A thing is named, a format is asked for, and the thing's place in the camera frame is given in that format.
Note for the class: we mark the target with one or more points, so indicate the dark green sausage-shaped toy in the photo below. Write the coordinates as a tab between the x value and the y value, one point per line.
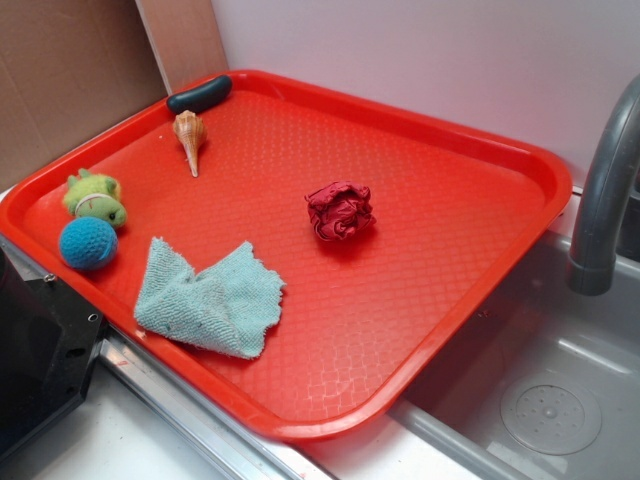
202	97

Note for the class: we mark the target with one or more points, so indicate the brown cardboard panel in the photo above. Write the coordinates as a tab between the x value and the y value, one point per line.
69	71

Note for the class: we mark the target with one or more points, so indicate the blue knitted ball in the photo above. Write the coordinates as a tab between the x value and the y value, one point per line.
88	243

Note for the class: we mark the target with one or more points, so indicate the red plastic tray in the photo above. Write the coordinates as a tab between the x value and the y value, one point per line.
455	208

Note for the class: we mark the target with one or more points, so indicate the green plush toy animal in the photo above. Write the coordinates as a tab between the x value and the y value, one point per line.
96	196

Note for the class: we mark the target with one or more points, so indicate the grey toy sink basin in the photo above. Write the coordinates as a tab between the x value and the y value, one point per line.
540	382

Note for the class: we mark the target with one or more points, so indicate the tan spiral seashell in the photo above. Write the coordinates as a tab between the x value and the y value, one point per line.
191	132

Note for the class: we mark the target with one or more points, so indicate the light blue terry cloth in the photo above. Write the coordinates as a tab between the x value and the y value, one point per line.
226	308

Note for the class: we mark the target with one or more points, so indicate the crumpled red cloth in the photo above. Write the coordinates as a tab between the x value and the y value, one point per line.
340	210

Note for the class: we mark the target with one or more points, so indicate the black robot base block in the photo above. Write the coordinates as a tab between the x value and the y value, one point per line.
50	338

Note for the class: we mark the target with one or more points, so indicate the grey toy faucet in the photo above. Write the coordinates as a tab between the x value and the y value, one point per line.
607	222

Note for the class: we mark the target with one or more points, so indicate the light wooden board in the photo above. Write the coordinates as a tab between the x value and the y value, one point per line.
185	39

